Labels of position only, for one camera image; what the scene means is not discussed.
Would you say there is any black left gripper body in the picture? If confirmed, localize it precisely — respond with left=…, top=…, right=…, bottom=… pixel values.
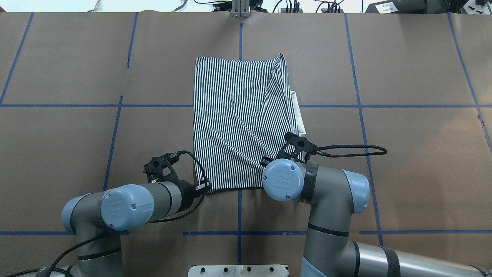
left=179, top=180, right=198, bottom=200

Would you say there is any navy white striped polo shirt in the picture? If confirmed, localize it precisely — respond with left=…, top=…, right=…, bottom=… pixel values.
left=193, top=53, right=306, bottom=191

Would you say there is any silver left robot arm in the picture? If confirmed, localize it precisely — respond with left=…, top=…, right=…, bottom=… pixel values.
left=61, top=180, right=211, bottom=277

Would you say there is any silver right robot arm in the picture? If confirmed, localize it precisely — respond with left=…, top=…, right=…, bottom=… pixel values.
left=261, top=157, right=491, bottom=277

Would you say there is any black box with label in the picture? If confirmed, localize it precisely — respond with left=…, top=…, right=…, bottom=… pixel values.
left=364, top=0, right=428, bottom=14

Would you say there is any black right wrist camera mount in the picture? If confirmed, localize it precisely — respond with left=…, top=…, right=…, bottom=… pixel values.
left=274, top=133, right=318, bottom=163

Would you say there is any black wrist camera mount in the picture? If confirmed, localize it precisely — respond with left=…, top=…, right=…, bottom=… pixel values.
left=143, top=152, right=179, bottom=184
left=274, top=133, right=318, bottom=163

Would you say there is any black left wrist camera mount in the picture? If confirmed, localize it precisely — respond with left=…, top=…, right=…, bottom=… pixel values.
left=143, top=152, right=179, bottom=184

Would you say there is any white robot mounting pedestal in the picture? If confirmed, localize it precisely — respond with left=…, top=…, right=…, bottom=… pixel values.
left=188, top=264, right=289, bottom=277

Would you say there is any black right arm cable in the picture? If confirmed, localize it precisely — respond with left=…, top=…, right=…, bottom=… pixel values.
left=306, top=144, right=388, bottom=162

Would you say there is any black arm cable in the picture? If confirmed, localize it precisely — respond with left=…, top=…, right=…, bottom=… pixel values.
left=0, top=150, right=212, bottom=277
left=306, top=144, right=388, bottom=162

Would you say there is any aluminium frame post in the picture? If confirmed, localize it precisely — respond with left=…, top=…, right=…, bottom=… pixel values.
left=231, top=0, right=251, bottom=18

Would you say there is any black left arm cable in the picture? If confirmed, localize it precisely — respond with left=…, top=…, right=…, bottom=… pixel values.
left=0, top=150, right=212, bottom=277

